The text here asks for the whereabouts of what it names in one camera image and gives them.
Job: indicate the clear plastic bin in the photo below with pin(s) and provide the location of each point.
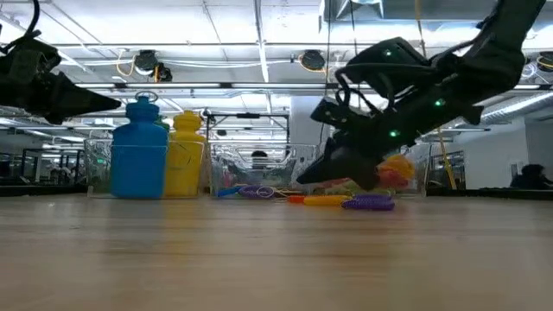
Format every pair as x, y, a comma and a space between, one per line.
423, 173
281, 168
97, 168

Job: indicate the blue plastic sports bottle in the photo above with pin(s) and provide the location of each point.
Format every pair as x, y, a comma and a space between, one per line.
138, 155

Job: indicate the orange coil wristband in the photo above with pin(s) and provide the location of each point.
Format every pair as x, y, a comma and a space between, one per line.
326, 200

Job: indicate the silver ceiling duct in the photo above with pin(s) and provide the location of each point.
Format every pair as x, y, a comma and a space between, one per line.
367, 8

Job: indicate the long ceiling light strip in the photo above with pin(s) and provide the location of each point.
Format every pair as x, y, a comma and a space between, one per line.
173, 85

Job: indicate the silver round duct pipe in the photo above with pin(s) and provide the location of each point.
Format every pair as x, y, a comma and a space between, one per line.
518, 108

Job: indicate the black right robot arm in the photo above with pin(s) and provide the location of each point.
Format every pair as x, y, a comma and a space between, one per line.
510, 43

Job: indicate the person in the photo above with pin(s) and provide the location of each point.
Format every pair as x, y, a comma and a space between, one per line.
260, 156
533, 175

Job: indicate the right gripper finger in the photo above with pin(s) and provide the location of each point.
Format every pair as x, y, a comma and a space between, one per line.
345, 166

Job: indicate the yellow plastic sports bottle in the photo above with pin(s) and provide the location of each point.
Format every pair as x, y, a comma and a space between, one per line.
186, 164

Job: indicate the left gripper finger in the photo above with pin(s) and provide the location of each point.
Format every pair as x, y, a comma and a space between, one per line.
82, 101

